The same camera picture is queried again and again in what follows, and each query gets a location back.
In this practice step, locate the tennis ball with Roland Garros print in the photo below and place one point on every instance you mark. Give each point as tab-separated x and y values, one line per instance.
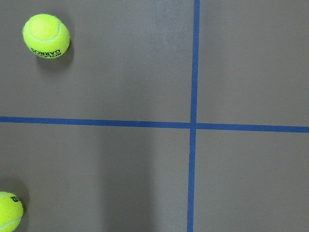
46	36

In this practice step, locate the tennis ball with Wilson print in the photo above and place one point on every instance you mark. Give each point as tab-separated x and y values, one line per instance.
11	211

